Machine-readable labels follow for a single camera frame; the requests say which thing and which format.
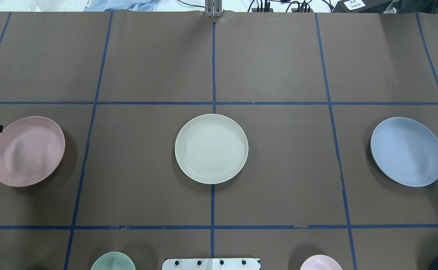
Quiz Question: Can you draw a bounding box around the light blue cloth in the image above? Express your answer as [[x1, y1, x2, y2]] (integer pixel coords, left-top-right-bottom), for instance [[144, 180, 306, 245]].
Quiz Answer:
[[84, 0, 155, 12]]

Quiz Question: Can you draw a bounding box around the cream white plate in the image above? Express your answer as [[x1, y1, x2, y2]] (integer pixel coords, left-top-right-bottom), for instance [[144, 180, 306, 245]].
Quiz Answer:
[[174, 114, 249, 185]]

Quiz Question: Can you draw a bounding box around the pink bowl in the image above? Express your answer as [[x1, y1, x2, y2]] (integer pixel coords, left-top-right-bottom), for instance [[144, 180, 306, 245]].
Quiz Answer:
[[300, 255, 342, 270]]

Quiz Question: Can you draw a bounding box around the green bowl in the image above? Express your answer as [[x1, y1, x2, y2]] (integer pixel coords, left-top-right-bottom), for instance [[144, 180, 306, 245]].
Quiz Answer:
[[91, 252, 136, 270]]

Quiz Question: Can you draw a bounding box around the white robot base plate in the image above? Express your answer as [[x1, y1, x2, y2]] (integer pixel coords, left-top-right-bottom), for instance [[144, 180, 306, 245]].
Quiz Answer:
[[162, 258, 261, 270]]

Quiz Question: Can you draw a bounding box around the blue plate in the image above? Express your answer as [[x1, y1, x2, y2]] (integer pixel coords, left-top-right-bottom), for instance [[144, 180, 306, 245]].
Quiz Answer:
[[370, 117, 438, 187]]

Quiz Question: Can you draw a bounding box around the aluminium frame post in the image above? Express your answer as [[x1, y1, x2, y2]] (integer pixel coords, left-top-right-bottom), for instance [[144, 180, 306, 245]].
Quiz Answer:
[[205, 0, 223, 18]]

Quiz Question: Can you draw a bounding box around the pink plate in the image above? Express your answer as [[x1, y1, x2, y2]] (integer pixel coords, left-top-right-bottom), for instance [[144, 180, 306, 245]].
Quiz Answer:
[[0, 116, 66, 188]]

